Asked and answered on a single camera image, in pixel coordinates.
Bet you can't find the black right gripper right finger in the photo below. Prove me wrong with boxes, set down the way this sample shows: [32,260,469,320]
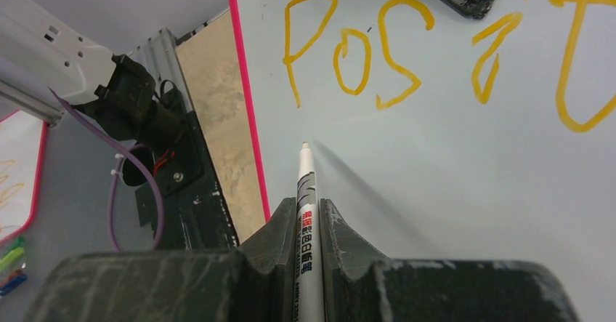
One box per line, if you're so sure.
[320,199,578,321]

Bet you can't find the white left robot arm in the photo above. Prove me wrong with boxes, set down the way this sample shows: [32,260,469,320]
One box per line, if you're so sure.
[1,0,495,152]

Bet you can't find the white whiteboard marker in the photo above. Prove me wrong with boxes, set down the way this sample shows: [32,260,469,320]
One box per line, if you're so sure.
[293,142,325,321]

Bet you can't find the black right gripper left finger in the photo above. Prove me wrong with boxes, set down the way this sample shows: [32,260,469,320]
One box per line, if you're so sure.
[25,198,296,321]

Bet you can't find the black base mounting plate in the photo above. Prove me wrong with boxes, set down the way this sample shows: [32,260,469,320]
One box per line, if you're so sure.
[119,84,239,249]

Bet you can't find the coloured markers off table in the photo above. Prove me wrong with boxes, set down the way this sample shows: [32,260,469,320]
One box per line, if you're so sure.
[1,236,28,299]

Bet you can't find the red framed whiteboard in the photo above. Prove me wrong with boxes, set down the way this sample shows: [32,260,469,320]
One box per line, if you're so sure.
[229,0,615,321]

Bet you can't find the aluminium frame rail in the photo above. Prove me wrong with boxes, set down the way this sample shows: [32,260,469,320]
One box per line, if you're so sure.
[1,19,193,124]

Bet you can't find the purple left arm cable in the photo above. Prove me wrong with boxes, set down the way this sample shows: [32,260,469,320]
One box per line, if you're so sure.
[48,86,166,254]

